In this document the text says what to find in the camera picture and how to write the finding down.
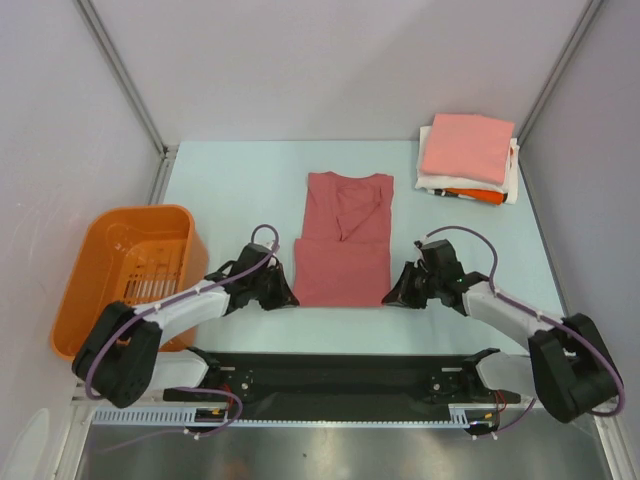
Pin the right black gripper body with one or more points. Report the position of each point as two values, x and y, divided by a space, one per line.
421 286

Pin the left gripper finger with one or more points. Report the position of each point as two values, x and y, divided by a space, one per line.
282 287
276 303

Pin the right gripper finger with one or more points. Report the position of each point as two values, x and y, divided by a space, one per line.
395 298
403 284

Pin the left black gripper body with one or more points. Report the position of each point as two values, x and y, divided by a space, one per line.
265 287

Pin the red t shirt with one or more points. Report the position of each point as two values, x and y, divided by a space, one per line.
343 259

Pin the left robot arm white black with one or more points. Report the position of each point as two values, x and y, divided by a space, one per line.
120 360

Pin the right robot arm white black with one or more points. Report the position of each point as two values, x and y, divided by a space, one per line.
567 367

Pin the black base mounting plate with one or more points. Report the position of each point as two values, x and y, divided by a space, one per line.
342 388

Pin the folded orange white t shirt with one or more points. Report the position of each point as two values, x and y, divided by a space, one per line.
485 196

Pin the orange plastic laundry basket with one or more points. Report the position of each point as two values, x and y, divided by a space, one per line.
135 255

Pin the folded pink t shirt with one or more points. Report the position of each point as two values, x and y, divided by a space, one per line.
469 146

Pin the white slotted cable duct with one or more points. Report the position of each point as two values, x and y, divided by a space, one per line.
193 417

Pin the left aluminium frame post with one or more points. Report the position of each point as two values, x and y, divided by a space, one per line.
109 51

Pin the aluminium frame post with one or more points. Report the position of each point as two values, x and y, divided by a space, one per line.
579 32
109 51

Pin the right aluminium frame post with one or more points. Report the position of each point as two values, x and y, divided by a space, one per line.
579 32

